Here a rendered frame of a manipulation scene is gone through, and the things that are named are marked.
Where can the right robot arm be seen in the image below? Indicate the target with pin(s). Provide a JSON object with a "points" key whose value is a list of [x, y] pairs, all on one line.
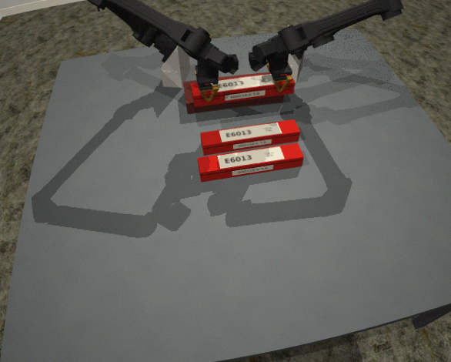
{"points": [[151, 22]]}

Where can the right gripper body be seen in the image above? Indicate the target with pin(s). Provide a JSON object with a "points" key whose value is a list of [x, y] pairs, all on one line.
{"points": [[202, 77]]}

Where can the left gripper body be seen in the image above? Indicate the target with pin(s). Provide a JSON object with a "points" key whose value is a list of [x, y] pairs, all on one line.
{"points": [[277, 75]]}

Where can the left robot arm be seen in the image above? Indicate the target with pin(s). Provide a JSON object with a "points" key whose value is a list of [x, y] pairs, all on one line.
{"points": [[289, 39]]}

